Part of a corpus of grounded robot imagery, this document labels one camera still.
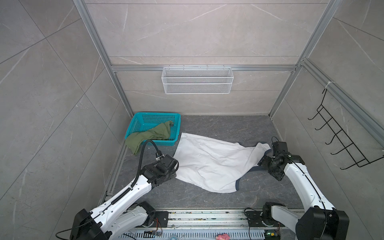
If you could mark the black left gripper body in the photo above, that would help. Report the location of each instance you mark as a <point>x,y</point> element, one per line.
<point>171,175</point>

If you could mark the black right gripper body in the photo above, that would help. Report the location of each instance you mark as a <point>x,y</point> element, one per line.
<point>269,164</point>

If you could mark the white navy-trimmed tank top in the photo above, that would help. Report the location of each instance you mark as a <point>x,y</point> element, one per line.
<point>215,165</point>

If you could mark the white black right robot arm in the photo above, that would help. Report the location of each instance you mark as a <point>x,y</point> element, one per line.
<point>321,220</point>

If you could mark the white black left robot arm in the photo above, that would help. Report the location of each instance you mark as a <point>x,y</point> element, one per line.
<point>121,212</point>

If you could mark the olive green tank top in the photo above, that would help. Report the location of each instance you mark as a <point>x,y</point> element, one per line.
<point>160,132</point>

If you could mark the teal plastic basket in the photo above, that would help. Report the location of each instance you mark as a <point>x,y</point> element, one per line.
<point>144,121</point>

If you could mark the green circuit board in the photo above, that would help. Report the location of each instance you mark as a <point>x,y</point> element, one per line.
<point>272,235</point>

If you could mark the pink small object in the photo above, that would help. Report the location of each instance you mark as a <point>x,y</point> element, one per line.
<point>223,237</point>

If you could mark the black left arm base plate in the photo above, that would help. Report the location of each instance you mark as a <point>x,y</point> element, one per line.
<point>159,219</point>

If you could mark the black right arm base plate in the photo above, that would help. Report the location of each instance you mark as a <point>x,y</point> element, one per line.
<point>256,219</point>

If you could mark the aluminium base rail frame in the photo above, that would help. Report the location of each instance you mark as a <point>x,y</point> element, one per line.
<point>194,224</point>

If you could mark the black wire hook rack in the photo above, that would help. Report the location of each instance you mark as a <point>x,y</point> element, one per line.
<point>340,134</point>

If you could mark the white wire mesh shelf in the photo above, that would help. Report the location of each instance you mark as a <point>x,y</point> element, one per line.
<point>202,80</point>

